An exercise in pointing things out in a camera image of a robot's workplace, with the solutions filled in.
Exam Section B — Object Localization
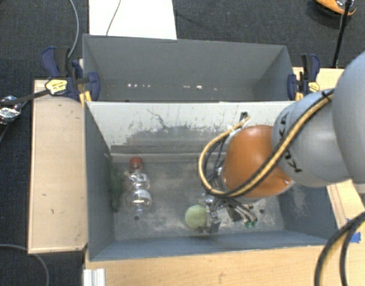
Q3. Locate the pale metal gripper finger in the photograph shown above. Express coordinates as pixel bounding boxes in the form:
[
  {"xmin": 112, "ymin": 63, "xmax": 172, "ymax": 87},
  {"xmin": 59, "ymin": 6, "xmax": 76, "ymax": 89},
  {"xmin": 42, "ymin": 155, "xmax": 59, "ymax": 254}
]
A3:
[
  {"xmin": 206, "ymin": 206, "xmax": 220, "ymax": 222},
  {"xmin": 208, "ymin": 219, "xmax": 223, "ymax": 235}
]

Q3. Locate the green ball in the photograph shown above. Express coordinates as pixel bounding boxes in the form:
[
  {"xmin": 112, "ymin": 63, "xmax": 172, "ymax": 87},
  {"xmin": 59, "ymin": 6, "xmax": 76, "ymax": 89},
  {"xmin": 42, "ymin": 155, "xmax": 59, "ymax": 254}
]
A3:
[{"xmin": 185, "ymin": 204, "xmax": 208, "ymax": 229}]

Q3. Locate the clear plastic bottle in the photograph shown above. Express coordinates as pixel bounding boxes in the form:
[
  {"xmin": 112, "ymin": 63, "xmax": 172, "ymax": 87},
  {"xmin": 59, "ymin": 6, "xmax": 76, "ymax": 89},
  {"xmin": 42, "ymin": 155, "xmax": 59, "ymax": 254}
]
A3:
[{"xmin": 123, "ymin": 156, "xmax": 154, "ymax": 220}]

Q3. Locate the grey metal bin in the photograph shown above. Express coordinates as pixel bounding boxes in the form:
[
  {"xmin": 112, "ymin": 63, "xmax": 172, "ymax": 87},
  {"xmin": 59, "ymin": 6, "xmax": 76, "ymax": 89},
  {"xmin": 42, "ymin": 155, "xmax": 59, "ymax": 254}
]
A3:
[{"xmin": 82, "ymin": 33, "xmax": 339, "ymax": 262}]

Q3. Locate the pale wood board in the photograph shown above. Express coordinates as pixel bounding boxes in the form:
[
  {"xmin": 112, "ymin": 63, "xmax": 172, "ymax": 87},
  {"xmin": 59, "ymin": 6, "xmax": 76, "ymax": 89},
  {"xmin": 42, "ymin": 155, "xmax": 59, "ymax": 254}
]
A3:
[{"xmin": 27, "ymin": 79, "xmax": 89, "ymax": 254}]

